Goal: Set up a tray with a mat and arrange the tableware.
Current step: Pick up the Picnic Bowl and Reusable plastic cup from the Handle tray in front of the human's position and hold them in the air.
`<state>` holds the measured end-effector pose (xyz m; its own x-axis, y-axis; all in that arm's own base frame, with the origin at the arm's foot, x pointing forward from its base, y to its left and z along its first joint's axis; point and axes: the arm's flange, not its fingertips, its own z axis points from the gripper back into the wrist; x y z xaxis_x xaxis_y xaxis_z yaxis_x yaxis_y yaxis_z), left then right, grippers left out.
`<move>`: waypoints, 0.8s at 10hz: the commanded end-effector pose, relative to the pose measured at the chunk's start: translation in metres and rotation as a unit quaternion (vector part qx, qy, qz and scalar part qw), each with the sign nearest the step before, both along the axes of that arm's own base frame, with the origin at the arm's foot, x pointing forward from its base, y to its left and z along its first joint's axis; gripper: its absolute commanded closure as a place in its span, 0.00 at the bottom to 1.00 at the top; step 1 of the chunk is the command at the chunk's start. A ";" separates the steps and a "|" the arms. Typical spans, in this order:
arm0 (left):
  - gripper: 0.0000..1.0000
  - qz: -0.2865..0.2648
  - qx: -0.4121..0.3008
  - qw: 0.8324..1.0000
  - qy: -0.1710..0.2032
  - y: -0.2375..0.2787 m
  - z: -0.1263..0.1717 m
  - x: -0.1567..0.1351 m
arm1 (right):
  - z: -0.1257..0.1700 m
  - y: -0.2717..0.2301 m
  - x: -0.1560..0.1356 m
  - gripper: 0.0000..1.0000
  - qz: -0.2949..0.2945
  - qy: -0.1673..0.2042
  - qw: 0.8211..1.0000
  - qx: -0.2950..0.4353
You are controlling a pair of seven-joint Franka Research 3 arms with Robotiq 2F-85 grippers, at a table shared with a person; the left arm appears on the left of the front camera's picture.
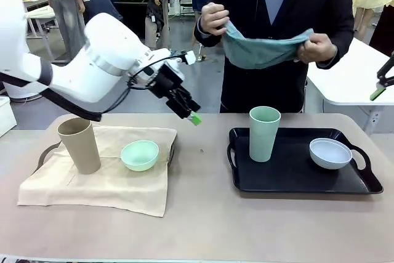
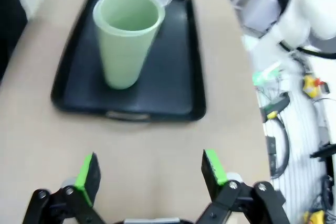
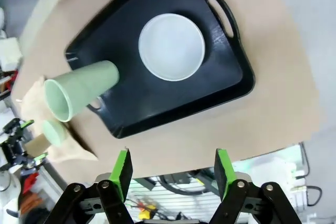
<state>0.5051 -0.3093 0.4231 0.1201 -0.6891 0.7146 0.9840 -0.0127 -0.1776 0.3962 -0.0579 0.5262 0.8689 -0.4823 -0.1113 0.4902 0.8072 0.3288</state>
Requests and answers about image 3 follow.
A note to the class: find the black serving tray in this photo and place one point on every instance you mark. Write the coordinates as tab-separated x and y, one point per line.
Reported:
157	103

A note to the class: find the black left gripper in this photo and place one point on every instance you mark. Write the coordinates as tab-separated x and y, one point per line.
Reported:
11	145

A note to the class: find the yellow tool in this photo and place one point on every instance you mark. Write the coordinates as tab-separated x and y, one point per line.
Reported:
146	208

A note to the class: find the white foam block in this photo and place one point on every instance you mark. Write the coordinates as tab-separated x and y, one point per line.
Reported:
9	53

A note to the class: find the mint green bowl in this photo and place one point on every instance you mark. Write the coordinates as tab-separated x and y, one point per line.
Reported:
53	132

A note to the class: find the green plastic cup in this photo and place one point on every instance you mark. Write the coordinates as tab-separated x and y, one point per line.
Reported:
84	87

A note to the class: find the beige cloth mat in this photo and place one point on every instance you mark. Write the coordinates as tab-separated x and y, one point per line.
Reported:
76	145

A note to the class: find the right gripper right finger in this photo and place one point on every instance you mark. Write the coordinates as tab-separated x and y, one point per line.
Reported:
231	192

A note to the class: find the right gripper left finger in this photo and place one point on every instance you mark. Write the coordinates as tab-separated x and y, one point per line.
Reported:
115	192

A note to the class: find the white bowl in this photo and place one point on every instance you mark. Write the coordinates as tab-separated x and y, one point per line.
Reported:
172	47

